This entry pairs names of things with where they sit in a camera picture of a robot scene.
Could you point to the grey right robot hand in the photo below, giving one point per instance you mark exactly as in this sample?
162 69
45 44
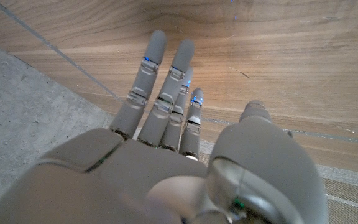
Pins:
135 180

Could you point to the beige striped backdrop cloth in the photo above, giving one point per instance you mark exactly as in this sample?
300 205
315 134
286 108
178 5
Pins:
353 202

